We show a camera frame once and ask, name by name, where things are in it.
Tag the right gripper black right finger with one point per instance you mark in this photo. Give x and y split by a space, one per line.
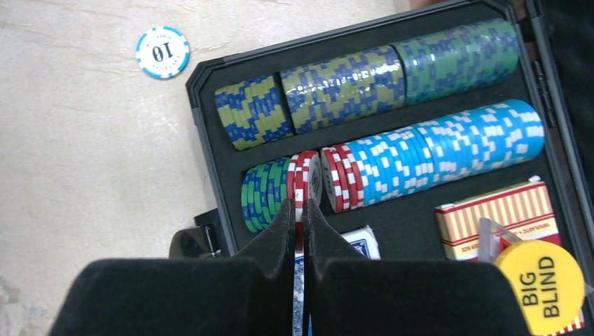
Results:
347 293

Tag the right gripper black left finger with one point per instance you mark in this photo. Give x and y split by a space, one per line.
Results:
249 293

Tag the blue card deck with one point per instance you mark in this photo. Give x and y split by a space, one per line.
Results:
364 241

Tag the red triangle dealer token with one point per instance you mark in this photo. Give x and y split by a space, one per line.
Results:
493 238

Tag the yellow big blind button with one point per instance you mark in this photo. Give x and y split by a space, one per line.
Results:
548 284

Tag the white teal chip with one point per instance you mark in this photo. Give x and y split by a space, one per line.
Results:
162 52

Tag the green blue chip stack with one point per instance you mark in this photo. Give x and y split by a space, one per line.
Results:
264 188

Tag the red white chip stack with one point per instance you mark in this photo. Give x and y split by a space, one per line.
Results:
330 171

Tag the light blue chip stack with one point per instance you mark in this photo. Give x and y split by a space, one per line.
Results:
426 154

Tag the yellow blue chip stack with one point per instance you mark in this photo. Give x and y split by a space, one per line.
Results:
267 108

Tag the black poker chip case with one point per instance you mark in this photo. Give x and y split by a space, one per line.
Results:
406 226

